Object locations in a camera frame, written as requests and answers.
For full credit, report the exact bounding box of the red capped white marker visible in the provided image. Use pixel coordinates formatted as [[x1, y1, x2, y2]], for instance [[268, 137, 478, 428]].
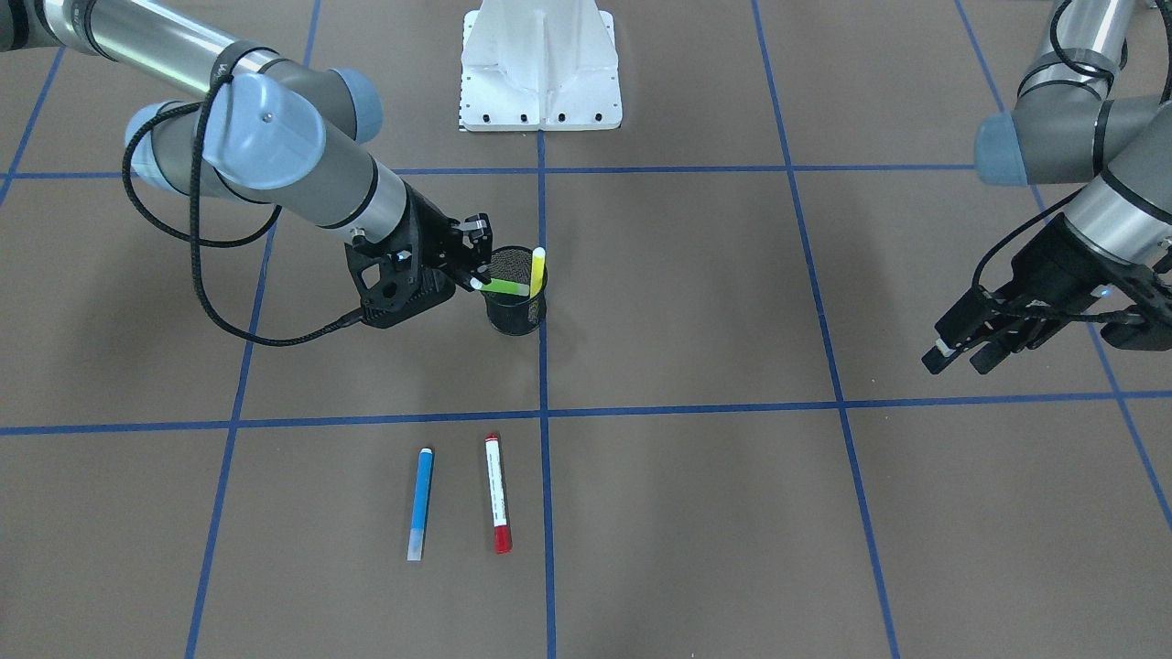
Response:
[[484, 433, 515, 555]]

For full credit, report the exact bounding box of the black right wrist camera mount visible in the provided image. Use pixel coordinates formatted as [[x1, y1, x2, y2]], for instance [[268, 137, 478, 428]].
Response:
[[346, 243, 456, 330]]

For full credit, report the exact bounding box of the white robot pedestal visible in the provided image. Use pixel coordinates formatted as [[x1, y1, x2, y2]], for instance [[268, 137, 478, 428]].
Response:
[[458, 1, 624, 133]]

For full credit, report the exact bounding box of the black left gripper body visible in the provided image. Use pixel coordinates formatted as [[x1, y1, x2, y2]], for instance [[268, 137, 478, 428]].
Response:
[[1007, 216, 1171, 351]]

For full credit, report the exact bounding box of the black mesh pen holder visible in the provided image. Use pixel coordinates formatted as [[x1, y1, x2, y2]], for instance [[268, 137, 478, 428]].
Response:
[[481, 245, 546, 337]]

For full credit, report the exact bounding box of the blue marker pen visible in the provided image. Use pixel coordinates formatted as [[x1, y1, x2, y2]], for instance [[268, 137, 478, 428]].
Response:
[[406, 447, 435, 562]]

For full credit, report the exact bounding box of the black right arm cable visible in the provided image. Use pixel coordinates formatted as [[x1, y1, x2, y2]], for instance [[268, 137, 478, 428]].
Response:
[[122, 75, 367, 347]]

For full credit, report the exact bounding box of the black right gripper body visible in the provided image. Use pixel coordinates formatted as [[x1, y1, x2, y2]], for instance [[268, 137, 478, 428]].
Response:
[[394, 188, 472, 285]]

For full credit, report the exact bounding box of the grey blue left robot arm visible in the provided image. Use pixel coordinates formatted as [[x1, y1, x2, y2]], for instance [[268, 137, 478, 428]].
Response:
[[922, 1, 1171, 374]]

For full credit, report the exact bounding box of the yellow marker pen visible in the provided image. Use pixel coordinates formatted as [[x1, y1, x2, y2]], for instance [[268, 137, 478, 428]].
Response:
[[530, 246, 546, 299]]

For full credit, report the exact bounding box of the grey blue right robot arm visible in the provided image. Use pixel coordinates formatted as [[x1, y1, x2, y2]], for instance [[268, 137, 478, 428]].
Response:
[[4, 1, 490, 306]]

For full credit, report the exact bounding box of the green marker pen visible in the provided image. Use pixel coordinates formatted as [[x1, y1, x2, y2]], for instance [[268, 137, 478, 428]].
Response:
[[470, 278, 531, 297]]

